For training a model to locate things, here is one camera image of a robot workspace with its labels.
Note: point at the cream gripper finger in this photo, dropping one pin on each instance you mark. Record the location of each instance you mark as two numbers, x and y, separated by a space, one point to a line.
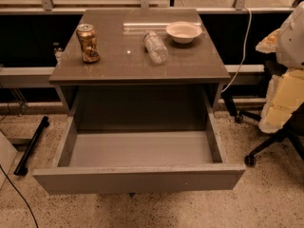
285 94
268 44

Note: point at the orange soda can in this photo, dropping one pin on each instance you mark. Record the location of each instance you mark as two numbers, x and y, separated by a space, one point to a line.
87 38

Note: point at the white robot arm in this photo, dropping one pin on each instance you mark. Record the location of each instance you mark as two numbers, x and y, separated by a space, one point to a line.
290 41

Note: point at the open grey top drawer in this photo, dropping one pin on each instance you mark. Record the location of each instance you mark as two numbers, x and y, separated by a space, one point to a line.
140 138

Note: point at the black office chair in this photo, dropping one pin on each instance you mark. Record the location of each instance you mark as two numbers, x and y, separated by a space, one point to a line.
284 126

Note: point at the white bowl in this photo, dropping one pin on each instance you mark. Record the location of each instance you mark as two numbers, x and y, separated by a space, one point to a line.
183 32

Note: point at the clear plastic bottle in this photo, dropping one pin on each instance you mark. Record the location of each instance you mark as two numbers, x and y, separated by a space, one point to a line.
153 43

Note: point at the grey cabinet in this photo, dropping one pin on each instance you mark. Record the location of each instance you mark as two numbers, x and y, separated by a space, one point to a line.
139 54

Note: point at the black metal bar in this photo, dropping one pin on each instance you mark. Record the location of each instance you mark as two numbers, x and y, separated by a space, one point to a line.
21 169

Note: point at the metal window rail frame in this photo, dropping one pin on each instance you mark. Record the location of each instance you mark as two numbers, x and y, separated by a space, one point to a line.
142 0

